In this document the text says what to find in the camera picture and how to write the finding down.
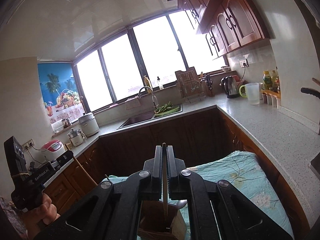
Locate wall power socket left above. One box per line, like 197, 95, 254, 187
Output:
22, 139, 34, 151

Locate white red rice cooker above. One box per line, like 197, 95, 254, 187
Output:
40, 139, 66, 161

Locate kitchen faucet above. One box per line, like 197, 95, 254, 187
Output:
138, 86, 160, 111

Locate teal floral tablecloth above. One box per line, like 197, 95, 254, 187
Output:
107, 151, 295, 240

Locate dish soap bottle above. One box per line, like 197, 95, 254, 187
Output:
144, 75, 153, 94

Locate white plastic jug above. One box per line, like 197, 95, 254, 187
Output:
239, 83, 260, 105

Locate person's left hand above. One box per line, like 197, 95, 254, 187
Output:
22, 193, 60, 228

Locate white electric pot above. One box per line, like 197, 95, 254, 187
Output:
79, 112, 99, 138

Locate knife block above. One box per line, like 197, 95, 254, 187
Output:
203, 74, 215, 97

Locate steel spoon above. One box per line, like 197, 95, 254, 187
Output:
176, 199, 188, 209

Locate upper wooden cabinets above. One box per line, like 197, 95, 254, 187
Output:
177, 0, 270, 57

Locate green vegetable basket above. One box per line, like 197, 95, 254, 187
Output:
155, 102, 181, 118

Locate wooden utensil holder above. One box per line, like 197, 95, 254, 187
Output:
137, 200, 187, 239

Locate spice jar rack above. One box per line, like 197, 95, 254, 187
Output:
261, 89, 281, 108

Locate dish rack with boards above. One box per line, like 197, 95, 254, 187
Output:
175, 67, 204, 99

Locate steel electric kettle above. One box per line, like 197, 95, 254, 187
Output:
220, 76, 240, 99

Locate yellow oil bottle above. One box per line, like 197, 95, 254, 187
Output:
263, 70, 272, 90

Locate fruit poster blind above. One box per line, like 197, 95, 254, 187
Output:
37, 62, 85, 125

